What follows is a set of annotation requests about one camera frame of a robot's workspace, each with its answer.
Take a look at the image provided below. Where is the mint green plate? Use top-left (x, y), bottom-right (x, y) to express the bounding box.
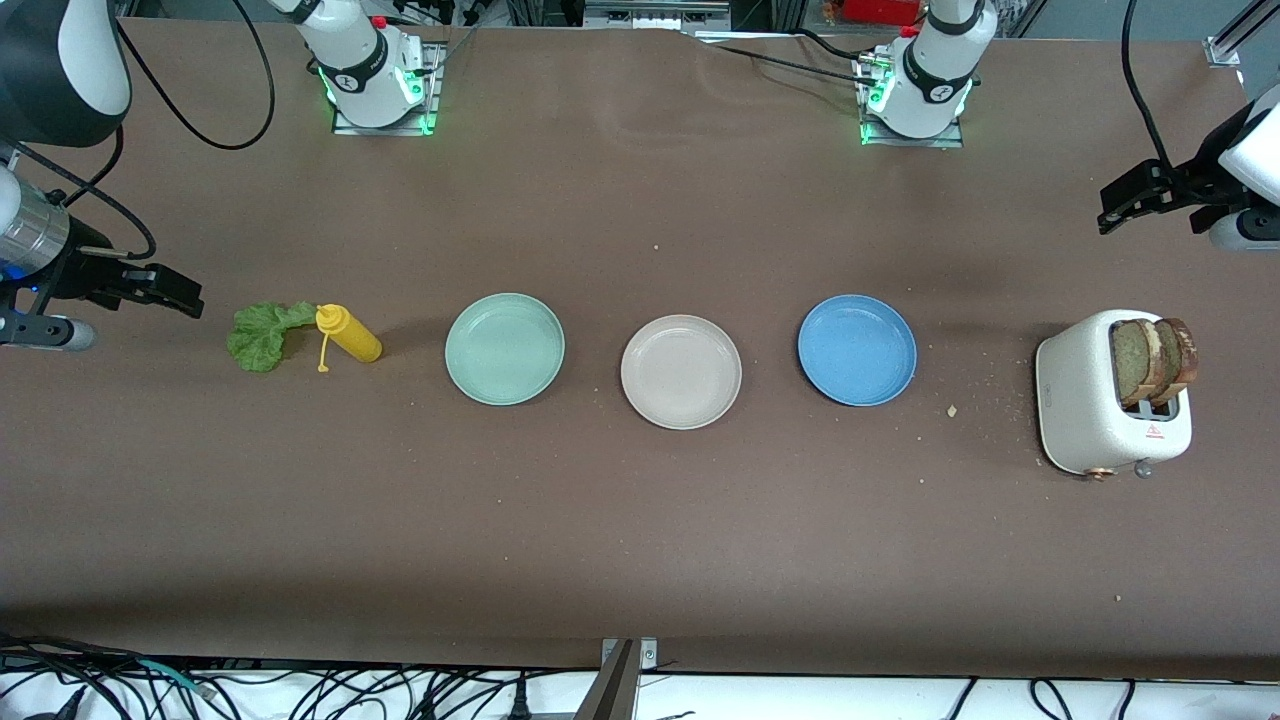
top-left (445, 292), bottom-right (567, 407)

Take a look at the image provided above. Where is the aluminium corner profile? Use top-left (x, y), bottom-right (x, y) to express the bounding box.
top-left (1205, 0), bottom-right (1280, 69)

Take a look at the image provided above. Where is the yellow squeeze bottle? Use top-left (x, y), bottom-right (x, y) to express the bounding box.
top-left (315, 304), bottom-right (384, 374)

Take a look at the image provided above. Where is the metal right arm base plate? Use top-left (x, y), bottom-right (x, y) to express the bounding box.
top-left (330, 40), bottom-right (443, 137)

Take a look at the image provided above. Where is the long black right arm cable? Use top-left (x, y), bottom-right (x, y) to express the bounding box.
top-left (115, 0), bottom-right (277, 151)

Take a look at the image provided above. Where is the green lettuce leaf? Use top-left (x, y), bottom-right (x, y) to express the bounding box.
top-left (226, 301), bottom-right (319, 375)

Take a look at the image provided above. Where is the toasted bread slice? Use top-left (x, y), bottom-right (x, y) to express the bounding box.
top-left (1110, 318), bottom-right (1166, 409)
top-left (1155, 317), bottom-right (1200, 406)

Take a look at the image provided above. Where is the blue plate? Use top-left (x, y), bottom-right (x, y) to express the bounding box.
top-left (797, 294), bottom-right (918, 407)

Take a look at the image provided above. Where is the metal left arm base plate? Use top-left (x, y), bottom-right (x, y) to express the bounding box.
top-left (858, 55), bottom-right (966, 149)

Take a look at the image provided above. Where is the teal cable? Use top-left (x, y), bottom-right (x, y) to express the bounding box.
top-left (135, 658), bottom-right (216, 698)

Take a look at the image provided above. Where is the metal table edge bracket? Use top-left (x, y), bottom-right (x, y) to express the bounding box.
top-left (572, 636), bottom-right (661, 720)

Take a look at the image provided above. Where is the beige plate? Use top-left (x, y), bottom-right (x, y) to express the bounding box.
top-left (620, 314), bottom-right (743, 431)

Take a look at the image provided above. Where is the short black right gripper cable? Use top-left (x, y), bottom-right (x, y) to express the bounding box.
top-left (15, 125), bottom-right (158, 261)

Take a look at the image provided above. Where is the black cable on table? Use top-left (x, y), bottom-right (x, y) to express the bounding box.
top-left (712, 42), bottom-right (881, 86)
top-left (795, 28), bottom-right (866, 63)

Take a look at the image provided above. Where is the white toaster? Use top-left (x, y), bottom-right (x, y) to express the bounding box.
top-left (1035, 308), bottom-right (1196, 481)

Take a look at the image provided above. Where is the black cable tangle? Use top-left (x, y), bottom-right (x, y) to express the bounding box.
top-left (0, 635), bottom-right (601, 720)

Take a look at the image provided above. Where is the metal frame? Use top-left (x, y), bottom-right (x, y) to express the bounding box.
top-left (583, 0), bottom-right (733, 33)

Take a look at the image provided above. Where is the red box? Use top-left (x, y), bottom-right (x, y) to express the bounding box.
top-left (828, 0), bottom-right (926, 26)

